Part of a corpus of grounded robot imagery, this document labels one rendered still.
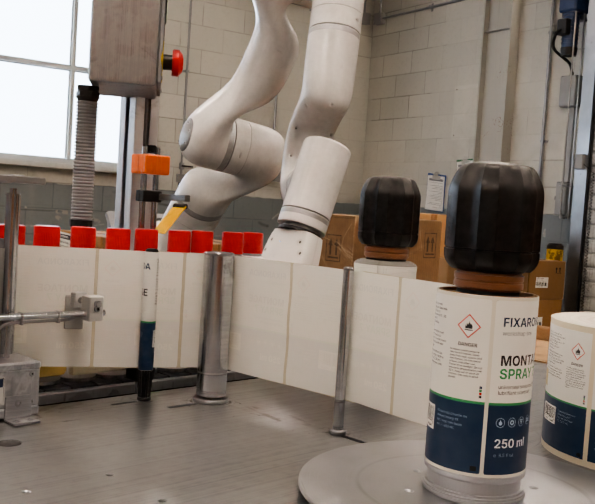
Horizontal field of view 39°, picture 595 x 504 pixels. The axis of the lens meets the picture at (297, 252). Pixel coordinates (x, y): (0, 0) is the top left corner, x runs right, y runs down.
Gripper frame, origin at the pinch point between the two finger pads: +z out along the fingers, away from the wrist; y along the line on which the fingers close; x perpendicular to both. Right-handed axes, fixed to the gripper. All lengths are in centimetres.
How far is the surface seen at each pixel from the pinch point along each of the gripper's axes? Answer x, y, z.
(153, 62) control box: -37.4, 0.7, -26.2
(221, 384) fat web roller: -24.5, 20.9, 13.0
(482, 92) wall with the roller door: 417, -288, -280
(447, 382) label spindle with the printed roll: -35, 60, 8
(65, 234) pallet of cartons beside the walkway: 165, -375, -52
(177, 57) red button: -34.4, 1.2, -28.7
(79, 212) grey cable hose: -34.6, -8.8, -4.3
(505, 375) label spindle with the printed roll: -33, 64, 6
